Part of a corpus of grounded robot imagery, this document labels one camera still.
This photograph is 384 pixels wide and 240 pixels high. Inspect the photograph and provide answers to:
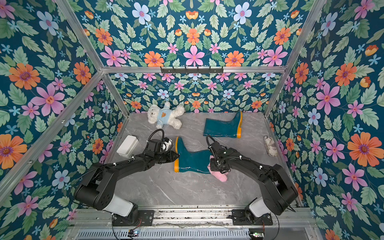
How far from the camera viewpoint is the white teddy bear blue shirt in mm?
1074

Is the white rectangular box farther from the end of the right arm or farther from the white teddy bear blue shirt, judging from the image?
the end of the right arm

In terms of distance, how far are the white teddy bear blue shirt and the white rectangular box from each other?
185 mm

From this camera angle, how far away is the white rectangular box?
956 millimetres

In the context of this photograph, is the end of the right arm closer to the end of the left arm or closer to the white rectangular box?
the end of the left arm
